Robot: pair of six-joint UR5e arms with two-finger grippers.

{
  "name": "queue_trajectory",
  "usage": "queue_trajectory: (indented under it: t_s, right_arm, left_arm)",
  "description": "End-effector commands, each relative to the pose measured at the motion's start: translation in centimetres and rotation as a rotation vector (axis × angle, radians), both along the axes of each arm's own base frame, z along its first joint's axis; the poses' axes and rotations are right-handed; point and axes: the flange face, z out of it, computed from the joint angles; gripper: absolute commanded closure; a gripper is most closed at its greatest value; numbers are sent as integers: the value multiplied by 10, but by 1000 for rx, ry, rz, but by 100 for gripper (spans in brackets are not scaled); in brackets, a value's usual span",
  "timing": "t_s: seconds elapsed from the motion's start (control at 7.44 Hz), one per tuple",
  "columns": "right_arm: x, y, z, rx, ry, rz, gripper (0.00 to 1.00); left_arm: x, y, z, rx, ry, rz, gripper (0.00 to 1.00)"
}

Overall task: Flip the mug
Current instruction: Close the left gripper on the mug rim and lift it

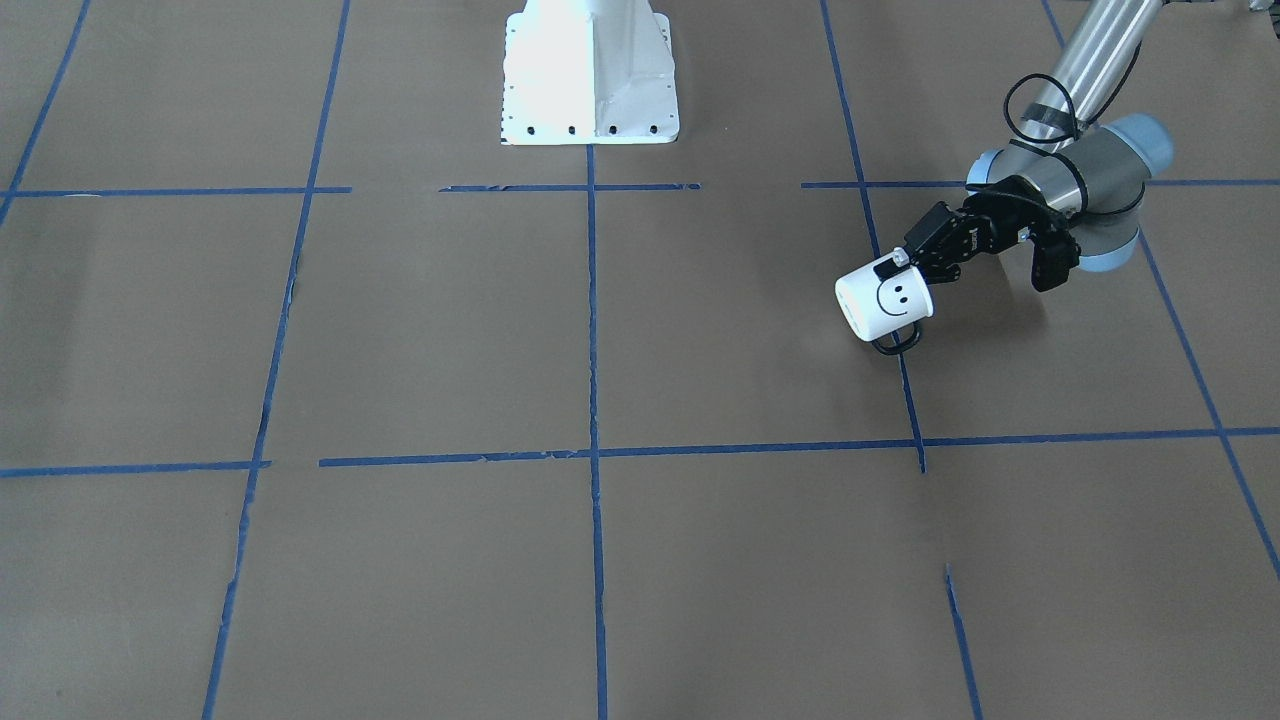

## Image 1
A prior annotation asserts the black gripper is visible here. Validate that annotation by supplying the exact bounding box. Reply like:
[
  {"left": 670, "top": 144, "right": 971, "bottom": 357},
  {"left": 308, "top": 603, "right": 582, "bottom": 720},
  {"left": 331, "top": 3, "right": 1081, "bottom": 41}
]
[{"left": 902, "top": 179, "right": 1046, "bottom": 283}]

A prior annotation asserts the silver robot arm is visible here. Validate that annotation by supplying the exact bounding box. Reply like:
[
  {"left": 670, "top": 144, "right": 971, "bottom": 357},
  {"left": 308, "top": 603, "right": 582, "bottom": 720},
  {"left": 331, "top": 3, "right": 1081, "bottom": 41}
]
[{"left": 878, "top": 1, "right": 1174, "bottom": 292}]

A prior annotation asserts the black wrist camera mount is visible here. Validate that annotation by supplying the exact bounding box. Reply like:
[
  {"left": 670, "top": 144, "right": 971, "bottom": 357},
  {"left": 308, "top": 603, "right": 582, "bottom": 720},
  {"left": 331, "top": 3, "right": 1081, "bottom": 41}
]
[{"left": 1028, "top": 217, "right": 1082, "bottom": 293}]

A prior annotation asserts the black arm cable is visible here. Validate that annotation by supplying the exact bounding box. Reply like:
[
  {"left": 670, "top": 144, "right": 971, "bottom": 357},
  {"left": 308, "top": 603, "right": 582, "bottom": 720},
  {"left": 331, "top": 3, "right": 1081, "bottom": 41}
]
[{"left": 1004, "top": 73, "right": 1085, "bottom": 151}]

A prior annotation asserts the white pedestal column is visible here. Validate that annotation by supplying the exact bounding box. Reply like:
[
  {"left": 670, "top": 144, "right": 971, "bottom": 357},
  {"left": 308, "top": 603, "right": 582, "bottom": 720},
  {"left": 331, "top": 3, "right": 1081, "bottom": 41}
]
[{"left": 500, "top": 1, "right": 681, "bottom": 146}]

